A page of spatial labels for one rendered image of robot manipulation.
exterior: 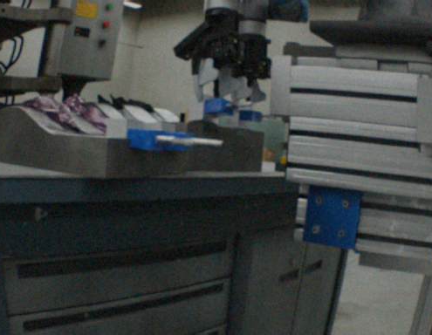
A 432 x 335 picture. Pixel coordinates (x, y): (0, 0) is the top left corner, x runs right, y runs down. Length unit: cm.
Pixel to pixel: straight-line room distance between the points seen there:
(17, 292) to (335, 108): 54
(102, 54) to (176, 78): 770
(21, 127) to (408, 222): 61
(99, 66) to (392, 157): 142
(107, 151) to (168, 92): 899
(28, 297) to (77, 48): 123
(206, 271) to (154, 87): 897
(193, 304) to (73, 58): 110
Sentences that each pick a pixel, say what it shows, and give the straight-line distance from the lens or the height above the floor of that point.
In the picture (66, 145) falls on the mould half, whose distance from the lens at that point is 68.
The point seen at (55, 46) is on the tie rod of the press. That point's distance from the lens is 158.
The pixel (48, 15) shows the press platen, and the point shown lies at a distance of 159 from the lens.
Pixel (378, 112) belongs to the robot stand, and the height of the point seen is 92.
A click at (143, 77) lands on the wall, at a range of 1014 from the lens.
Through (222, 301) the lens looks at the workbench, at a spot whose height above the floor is 51.
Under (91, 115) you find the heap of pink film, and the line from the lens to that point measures 88.
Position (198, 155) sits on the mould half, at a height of 83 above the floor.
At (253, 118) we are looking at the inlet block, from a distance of 124.
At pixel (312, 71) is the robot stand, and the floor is 97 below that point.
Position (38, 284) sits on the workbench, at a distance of 73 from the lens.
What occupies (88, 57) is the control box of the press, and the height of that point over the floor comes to 115.
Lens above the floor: 86
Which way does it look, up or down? 3 degrees down
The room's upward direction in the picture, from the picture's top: 5 degrees clockwise
